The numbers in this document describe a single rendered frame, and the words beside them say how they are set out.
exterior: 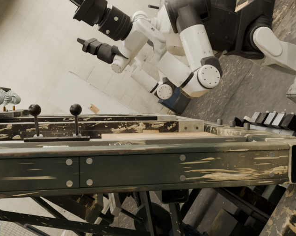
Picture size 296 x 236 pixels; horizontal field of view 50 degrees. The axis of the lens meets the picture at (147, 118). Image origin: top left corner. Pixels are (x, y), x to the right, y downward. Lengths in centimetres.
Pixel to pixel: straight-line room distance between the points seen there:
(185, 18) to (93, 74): 556
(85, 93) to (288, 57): 409
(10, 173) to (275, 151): 67
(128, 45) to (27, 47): 585
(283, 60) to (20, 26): 593
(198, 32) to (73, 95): 426
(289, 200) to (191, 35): 59
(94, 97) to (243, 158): 447
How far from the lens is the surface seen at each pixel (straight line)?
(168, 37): 127
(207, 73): 103
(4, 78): 693
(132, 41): 102
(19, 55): 685
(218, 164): 85
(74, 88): 524
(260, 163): 90
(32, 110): 99
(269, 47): 144
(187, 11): 113
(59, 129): 146
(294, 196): 101
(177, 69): 102
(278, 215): 102
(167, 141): 105
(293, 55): 152
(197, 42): 109
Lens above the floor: 140
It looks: 9 degrees down
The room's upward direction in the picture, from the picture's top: 58 degrees counter-clockwise
